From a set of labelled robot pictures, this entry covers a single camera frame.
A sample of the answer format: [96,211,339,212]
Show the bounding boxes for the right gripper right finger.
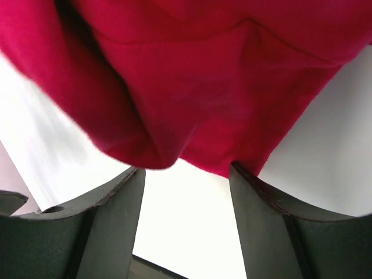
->
[229,163,371,279]

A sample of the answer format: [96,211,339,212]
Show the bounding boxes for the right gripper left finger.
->
[1,167,145,278]

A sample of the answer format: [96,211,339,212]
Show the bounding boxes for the crimson red t shirt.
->
[1,1,371,176]

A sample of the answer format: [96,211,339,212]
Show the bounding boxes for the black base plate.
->
[128,255,187,279]

